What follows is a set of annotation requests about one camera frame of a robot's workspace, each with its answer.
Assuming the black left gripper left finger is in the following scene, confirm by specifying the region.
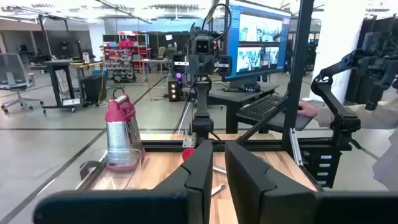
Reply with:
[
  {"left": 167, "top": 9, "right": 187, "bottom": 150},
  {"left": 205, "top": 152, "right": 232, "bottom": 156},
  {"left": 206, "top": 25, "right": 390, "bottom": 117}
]
[{"left": 33, "top": 139, "right": 214, "bottom": 224}]

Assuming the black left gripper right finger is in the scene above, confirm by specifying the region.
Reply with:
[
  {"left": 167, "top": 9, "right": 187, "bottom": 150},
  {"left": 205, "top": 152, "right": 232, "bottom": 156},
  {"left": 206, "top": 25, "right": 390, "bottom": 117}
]
[{"left": 224, "top": 141, "right": 398, "bottom": 224}]

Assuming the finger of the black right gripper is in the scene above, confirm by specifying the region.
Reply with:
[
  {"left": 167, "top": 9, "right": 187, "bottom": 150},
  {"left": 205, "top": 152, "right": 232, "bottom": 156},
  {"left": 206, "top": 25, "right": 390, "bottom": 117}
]
[
  {"left": 219, "top": 55, "right": 233, "bottom": 77},
  {"left": 172, "top": 52, "right": 187, "bottom": 75}
]

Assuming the red spoon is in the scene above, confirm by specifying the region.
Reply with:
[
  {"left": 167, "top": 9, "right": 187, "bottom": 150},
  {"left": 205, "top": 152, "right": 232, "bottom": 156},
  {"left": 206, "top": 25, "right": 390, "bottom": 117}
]
[{"left": 182, "top": 147, "right": 197, "bottom": 162}]

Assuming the lit computer tower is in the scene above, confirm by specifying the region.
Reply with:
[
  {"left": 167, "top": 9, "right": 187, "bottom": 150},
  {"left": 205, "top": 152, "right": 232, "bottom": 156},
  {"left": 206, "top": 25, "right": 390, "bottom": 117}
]
[{"left": 167, "top": 80, "right": 184, "bottom": 103}]

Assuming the black computer desk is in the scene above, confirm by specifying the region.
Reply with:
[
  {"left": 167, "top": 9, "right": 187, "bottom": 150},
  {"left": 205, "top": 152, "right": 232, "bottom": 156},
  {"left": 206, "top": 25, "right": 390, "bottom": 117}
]
[{"left": 183, "top": 82, "right": 315, "bottom": 134}]

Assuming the clear plastic bin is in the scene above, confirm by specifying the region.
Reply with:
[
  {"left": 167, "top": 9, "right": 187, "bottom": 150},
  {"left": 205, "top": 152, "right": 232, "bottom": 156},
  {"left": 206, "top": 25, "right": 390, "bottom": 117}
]
[{"left": 77, "top": 148, "right": 147, "bottom": 191}]

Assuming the black computer monitor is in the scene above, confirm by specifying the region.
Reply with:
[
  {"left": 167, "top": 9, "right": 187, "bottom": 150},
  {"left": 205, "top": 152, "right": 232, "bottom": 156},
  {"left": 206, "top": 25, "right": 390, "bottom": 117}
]
[{"left": 225, "top": 0, "right": 292, "bottom": 93}]

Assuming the black power box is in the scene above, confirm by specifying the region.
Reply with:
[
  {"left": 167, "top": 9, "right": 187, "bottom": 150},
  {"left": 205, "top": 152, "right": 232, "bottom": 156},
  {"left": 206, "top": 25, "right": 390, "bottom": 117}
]
[{"left": 310, "top": 149, "right": 341, "bottom": 189}]

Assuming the red parts shelf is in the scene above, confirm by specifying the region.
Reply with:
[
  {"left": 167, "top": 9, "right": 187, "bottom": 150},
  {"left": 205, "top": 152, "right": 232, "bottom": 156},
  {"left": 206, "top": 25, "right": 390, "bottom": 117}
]
[{"left": 102, "top": 39, "right": 150, "bottom": 83}]

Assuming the black keyboard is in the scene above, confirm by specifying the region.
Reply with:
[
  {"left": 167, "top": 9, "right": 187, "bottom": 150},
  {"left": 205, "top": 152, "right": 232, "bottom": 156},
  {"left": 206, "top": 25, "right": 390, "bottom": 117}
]
[{"left": 244, "top": 94, "right": 285, "bottom": 119}]

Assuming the silver aluminium strip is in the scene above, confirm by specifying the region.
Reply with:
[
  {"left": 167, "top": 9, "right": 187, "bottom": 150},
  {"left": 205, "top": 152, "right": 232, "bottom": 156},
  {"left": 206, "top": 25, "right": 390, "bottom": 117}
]
[{"left": 289, "top": 128, "right": 304, "bottom": 167}]

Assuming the red metal box grater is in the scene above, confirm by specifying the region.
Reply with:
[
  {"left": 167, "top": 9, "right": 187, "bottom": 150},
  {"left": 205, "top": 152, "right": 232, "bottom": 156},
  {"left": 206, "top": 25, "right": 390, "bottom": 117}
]
[{"left": 104, "top": 94, "right": 146, "bottom": 172}]

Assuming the person's hand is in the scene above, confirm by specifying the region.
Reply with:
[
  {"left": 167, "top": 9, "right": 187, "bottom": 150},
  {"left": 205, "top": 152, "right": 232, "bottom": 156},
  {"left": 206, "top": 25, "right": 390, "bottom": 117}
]
[{"left": 297, "top": 101, "right": 318, "bottom": 118}]

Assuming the black standing desk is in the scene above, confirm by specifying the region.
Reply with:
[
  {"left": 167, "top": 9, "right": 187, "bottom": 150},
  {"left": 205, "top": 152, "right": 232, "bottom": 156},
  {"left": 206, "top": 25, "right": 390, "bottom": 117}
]
[{"left": 42, "top": 58, "right": 105, "bottom": 113}]

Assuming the grey office chair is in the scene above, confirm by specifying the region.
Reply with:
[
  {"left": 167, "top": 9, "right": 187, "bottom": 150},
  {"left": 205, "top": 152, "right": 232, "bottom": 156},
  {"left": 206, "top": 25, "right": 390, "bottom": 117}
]
[{"left": 0, "top": 52, "right": 44, "bottom": 113}]

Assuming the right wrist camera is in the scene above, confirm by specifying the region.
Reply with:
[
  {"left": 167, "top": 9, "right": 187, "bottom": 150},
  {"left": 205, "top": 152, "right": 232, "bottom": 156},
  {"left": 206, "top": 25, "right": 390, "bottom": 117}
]
[{"left": 193, "top": 34, "right": 213, "bottom": 55}]

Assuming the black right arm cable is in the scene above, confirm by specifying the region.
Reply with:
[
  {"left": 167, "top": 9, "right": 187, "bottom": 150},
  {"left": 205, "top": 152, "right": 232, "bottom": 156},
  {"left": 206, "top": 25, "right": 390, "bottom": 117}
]
[{"left": 201, "top": 2, "right": 233, "bottom": 43}]

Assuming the silver mounting bracket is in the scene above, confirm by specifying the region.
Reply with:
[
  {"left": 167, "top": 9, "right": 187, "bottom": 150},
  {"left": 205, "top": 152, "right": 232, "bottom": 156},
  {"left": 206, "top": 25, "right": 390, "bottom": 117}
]
[{"left": 182, "top": 129, "right": 197, "bottom": 149}]

